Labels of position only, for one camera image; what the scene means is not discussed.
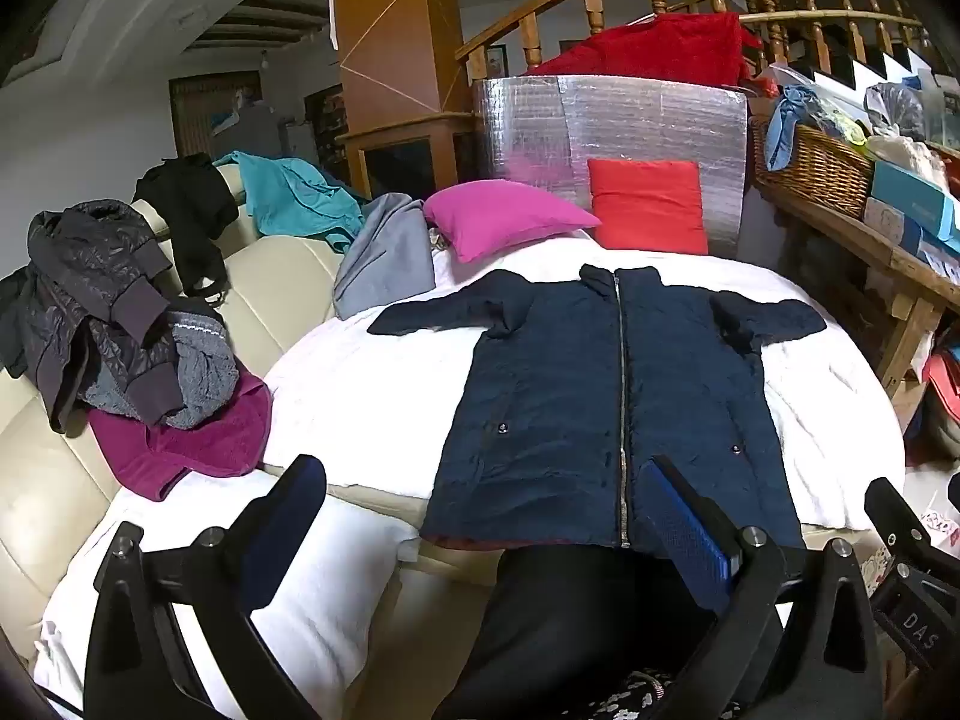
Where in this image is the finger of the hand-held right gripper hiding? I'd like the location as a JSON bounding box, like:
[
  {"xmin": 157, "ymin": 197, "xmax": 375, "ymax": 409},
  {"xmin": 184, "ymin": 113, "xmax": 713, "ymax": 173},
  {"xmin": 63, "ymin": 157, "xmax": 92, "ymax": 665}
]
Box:
[{"xmin": 864, "ymin": 476, "xmax": 947, "ymax": 567}]

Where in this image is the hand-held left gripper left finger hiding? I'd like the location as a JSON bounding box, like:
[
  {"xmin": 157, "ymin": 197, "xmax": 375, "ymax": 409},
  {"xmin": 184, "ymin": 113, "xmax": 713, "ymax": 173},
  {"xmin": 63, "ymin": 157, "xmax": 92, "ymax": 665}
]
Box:
[{"xmin": 82, "ymin": 454, "xmax": 331, "ymax": 720}]

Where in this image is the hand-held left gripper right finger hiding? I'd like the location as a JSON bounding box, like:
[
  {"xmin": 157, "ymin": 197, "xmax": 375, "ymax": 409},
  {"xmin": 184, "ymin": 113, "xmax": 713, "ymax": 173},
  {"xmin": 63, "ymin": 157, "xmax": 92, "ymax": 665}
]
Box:
[{"xmin": 645, "ymin": 454, "xmax": 886, "ymax": 720}]

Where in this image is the navy zip jacket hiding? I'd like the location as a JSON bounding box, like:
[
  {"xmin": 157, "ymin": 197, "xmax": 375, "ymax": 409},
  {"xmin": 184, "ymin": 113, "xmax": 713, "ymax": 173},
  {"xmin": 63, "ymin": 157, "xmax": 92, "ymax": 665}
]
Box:
[{"xmin": 367, "ymin": 264, "xmax": 828, "ymax": 550}]

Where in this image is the white cushion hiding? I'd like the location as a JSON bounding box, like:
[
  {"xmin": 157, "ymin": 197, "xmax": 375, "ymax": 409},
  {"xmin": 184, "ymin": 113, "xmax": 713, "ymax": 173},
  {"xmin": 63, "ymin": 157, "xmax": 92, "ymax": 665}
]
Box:
[{"xmin": 34, "ymin": 491, "xmax": 421, "ymax": 720}]

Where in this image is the magenta fleece garment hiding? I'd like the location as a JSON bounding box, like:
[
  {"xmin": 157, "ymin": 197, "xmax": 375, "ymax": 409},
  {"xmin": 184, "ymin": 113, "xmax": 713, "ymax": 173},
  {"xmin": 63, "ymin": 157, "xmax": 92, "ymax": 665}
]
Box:
[{"xmin": 88, "ymin": 371, "xmax": 273, "ymax": 503}]

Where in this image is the red bag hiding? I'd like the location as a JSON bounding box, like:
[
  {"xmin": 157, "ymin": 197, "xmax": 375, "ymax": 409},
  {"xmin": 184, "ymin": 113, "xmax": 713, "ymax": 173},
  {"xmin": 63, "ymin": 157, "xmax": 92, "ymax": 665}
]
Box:
[{"xmin": 919, "ymin": 349, "xmax": 960, "ymax": 458}]

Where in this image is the person's leg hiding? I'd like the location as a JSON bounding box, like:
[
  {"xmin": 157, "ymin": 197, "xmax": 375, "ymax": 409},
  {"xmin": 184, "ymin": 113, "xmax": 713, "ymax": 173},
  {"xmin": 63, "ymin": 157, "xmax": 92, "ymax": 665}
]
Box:
[{"xmin": 435, "ymin": 540, "xmax": 721, "ymax": 720}]

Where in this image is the white textured blanket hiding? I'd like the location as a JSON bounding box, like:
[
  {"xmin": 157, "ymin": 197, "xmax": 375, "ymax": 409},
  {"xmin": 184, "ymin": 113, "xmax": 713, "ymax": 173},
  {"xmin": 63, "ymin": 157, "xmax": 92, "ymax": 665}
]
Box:
[{"xmin": 262, "ymin": 229, "xmax": 907, "ymax": 533}]

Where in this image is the floral slipper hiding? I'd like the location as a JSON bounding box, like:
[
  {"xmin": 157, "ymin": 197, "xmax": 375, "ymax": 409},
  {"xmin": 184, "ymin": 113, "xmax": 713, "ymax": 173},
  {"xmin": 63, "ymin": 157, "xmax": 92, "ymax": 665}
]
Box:
[{"xmin": 577, "ymin": 664, "xmax": 721, "ymax": 720}]

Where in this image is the grey knit sweater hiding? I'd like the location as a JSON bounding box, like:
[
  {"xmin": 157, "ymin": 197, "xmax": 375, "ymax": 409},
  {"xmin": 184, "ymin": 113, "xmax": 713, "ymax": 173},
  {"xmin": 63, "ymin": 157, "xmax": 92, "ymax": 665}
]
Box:
[{"xmin": 79, "ymin": 298, "xmax": 241, "ymax": 430}]

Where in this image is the cream leather sofa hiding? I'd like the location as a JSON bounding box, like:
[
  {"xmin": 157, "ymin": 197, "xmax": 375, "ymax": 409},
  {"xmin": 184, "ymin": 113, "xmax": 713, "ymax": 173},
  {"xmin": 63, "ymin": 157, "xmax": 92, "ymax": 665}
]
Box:
[{"xmin": 0, "ymin": 163, "xmax": 496, "ymax": 691}]

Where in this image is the wooden table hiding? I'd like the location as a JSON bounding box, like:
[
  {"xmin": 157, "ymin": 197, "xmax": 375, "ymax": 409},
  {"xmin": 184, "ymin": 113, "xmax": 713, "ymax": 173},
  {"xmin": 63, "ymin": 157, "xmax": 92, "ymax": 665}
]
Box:
[{"xmin": 750, "ymin": 172, "xmax": 960, "ymax": 428}]

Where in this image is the grey garment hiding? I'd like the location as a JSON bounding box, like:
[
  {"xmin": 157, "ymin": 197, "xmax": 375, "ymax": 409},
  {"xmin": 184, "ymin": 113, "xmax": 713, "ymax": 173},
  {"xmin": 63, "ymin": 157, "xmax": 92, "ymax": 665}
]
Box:
[{"xmin": 332, "ymin": 193, "xmax": 437, "ymax": 321}]

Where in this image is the teal cardboard box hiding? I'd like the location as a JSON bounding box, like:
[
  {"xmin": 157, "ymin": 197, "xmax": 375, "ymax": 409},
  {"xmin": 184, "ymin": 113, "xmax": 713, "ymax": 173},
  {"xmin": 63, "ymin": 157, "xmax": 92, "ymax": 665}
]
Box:
[{"xmin": 862, "ymin": 161, "xmax": 960, "ymax": 256}]

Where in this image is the dark quilted jacket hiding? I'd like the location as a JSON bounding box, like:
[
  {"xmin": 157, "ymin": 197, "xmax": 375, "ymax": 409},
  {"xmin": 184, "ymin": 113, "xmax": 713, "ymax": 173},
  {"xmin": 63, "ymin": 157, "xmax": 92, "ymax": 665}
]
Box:
[{"xmin": 0, "ymin": 199, "xmax": 185, "ymax": 436}]

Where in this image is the black garment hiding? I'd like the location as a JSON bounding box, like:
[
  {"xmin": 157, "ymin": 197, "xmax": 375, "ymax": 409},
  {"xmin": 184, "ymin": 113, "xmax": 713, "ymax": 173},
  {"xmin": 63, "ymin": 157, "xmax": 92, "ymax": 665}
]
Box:
[{"xmin": 133, "ymin": 154, "xmax": 239, "ymax": 299}]

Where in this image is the teal garment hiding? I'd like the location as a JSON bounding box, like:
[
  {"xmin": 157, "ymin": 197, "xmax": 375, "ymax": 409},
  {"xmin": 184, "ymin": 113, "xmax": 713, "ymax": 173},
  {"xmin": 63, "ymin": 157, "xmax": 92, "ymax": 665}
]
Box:
[{"xmin": 214, "ymin": 150, "xmax": 368, "ymax": 254}]

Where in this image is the red folded cloth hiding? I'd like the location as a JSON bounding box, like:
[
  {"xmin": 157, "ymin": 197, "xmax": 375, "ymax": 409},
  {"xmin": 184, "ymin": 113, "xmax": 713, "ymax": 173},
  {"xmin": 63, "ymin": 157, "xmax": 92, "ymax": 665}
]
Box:
[{"xmin": 587, "ymin": 158, "xmax": 710, "ymax": 256}]

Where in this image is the wicker basket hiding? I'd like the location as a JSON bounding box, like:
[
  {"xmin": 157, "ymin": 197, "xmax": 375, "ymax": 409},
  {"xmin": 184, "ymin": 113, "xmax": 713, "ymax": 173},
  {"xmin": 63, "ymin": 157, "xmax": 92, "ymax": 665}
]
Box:
[{"xmin": 750, "ymin": 116, "xmax": 875, "ymax": 220}]

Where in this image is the magenta folded cloth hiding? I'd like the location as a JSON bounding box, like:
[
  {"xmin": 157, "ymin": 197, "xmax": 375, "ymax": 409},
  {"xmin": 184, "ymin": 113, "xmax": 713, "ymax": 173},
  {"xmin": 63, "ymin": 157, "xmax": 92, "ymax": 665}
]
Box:
[{"xmin": 422, "ymin": 180, "xmax": 602, "ymax": 263}]

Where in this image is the wooden cabinet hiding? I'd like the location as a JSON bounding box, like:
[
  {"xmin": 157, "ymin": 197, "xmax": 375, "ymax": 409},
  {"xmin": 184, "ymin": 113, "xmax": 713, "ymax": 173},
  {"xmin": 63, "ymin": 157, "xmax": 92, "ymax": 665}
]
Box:
[{"xmin": 335, "ymin": 111, "xmax": 481, "ymax": 202}]

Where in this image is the grey plastic bag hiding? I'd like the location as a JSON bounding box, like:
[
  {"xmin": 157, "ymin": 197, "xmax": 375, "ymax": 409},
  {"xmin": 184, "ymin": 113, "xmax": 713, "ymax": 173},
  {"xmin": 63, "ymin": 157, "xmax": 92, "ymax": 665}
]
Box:
[{"xmin": 862, "ymin": 81, "xmax": 927, "ymax": 140}]

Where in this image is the dark shelf unit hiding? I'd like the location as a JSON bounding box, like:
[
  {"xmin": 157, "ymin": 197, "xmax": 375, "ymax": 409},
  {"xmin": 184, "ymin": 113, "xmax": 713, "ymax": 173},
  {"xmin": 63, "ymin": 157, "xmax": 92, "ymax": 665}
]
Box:
[{"xmin": 304, "ymin": 86, "xmax": 347, "ymax": 166}]

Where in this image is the blue cloth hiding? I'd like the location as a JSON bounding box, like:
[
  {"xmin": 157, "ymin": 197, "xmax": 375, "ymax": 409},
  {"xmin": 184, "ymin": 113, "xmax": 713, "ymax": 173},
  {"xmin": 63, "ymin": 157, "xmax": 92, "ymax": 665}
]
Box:
[{"xmin": 765, "ymin": 85, "xmax": 822, "ymax": 172}]

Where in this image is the dark wooden door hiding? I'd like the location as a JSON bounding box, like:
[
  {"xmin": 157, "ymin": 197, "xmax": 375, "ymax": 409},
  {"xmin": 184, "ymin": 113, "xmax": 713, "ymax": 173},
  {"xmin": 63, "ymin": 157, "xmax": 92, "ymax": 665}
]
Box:
[{"xmin": 169, "ymin": 71, "xmax": 263, "ymax": 158}]

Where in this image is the silver foil board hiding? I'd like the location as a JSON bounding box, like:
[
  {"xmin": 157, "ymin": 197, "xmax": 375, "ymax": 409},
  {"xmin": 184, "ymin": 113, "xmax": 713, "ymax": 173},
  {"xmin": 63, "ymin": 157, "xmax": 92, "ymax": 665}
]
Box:
[{"xmin": 471, "ymin": 75, "xmax": 751, "ymax": 260}]

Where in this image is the red blanket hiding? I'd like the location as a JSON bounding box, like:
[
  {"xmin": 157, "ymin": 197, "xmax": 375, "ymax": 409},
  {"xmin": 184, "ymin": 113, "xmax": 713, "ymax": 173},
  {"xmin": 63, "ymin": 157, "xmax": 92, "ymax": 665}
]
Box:
[{"xmin": 525, "ymin": 11, "xmax": 762, "ymax": 87}]

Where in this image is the yellow wooden furniture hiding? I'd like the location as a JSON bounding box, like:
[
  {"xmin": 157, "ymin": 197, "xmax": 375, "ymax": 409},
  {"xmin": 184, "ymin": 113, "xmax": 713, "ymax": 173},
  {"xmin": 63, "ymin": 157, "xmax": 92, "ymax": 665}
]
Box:
[{"xmin": 330, "ymin": 0, "xmax": 475, "ymax": 121}]

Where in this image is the wooden stair railing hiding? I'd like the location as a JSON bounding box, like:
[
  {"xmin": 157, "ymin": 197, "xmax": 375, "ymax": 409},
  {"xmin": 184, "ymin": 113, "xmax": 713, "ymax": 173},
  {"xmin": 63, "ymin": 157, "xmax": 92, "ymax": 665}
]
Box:
[{"xmin": 454, "ymin": 0, "xmax": 931, "ymax": 87}]

